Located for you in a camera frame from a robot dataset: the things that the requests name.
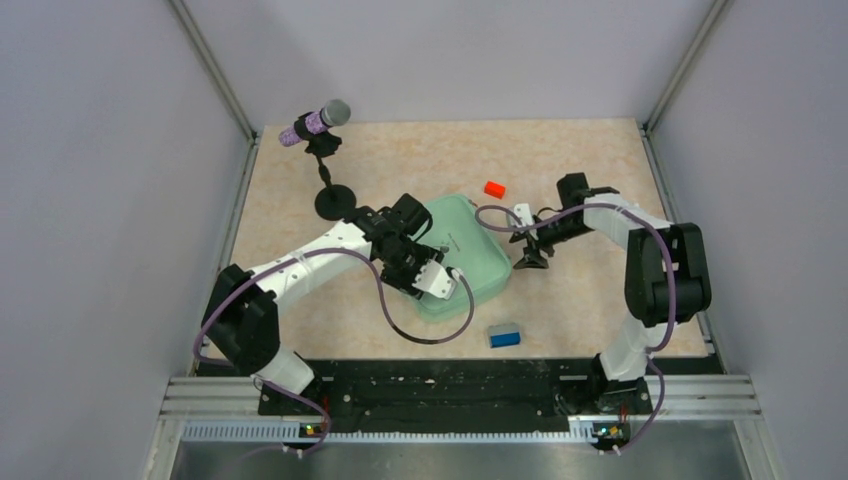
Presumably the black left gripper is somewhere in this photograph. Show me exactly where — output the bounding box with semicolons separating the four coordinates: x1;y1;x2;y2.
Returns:
379;238;443;298

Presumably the green plastic medicine box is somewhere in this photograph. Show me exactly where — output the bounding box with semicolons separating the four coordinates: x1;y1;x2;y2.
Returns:
421;194;512;307

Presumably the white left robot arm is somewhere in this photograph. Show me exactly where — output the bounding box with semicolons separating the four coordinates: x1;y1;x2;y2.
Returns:
201;194;456;414

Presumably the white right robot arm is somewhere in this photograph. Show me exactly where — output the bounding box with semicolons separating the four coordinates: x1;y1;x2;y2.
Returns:
506;173;712;412

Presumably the orange block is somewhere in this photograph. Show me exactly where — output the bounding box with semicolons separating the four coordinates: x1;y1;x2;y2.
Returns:
483;181;507;199

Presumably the black microphone stand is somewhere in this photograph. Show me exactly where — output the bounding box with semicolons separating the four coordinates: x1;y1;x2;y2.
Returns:
304;131;357;221

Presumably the blue grey small box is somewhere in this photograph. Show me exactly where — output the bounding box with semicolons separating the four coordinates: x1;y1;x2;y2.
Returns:
487;323;522;349

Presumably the purple grey microphone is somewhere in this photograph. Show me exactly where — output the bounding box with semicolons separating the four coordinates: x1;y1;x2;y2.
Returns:
278;99;352;147

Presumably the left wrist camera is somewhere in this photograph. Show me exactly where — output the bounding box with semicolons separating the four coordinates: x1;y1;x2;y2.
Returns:
412;260;459;300

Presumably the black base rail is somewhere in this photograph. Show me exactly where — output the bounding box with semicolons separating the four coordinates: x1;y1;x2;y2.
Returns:
257;359;653;434

